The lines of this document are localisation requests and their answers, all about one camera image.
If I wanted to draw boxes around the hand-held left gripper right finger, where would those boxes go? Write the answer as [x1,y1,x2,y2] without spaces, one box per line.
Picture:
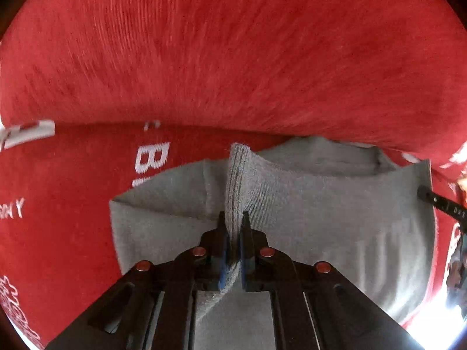
[238,211,426,350]

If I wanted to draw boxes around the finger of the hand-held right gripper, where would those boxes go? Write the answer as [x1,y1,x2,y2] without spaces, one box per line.
[417,185,467,232]

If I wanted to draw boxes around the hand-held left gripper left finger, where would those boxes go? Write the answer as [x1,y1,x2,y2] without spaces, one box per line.
[46,211,234,350]

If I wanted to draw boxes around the grey knit sweater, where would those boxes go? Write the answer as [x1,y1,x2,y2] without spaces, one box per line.
[109,136,437,350]

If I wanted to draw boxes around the red printed plush blanket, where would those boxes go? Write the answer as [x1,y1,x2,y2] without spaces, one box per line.
[0,0,467,350]

